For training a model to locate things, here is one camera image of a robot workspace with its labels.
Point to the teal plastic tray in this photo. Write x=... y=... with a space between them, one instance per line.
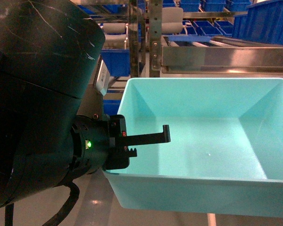
x=226 y=150

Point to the stainless steel shelf rail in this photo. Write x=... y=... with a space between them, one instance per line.
x=222 y=60

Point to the steel shelf upright post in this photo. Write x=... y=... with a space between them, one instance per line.
x=155 y=21

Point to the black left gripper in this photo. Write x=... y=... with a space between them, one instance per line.
x=94 y=147

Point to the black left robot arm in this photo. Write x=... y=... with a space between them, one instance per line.
x=48 y=137

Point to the large blue bin right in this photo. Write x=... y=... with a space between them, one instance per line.
x=262 y=23

